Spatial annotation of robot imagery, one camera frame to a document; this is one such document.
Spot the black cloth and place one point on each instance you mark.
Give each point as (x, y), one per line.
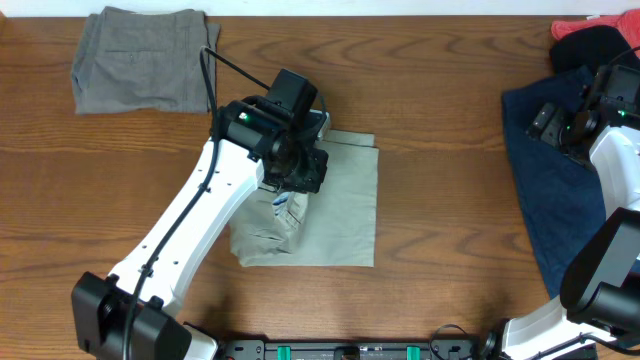
(591, 47)

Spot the folded grey shorts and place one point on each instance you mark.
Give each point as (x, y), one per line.
(127, 61)

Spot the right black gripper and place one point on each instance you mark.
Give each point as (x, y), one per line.
(552, 130)

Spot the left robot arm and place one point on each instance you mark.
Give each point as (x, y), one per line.
(131, 313)

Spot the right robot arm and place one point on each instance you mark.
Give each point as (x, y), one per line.
(598, 303)

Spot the beige khaki shorts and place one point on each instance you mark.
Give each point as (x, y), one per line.
(334, 227)

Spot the navy blue shorts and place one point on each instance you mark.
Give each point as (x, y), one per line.
(566, 194)

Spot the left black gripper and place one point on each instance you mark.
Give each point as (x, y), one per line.
(315, 178)

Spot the red cloth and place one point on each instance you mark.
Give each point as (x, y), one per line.
(627, 24)

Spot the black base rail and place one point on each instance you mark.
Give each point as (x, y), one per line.
(444, 348)

